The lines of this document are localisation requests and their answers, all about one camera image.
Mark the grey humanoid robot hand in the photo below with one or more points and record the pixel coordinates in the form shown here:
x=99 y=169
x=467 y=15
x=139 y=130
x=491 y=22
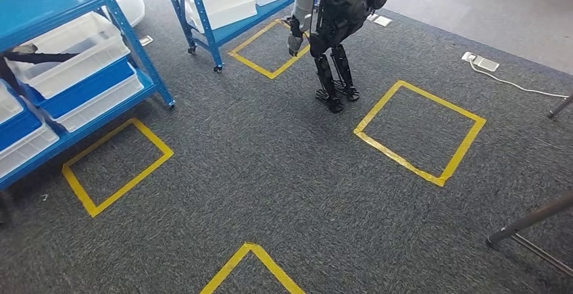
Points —
x=295 y=45

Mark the blue metal shelf rack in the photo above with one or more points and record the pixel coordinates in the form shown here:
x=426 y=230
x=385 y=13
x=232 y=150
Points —
x=45 y=5
x=241 y=25

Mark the black part in crate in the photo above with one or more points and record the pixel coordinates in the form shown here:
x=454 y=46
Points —
x=45 y=57

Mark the black humanoid robot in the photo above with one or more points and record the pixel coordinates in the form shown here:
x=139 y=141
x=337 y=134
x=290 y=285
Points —
x=344 y=14

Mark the white floor plate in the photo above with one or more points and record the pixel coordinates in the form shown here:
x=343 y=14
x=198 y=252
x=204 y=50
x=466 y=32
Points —
x=382 y=20
x=146 y=40

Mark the white floor socket box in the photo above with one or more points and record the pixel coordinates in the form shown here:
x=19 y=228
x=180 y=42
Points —
x=481 y=62

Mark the blue plastic crate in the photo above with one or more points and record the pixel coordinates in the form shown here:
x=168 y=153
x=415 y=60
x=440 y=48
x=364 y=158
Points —
x=89 y=90
x=20 y=130

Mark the metal table leg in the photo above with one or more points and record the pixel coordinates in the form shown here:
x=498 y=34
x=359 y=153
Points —
x=559 y=107

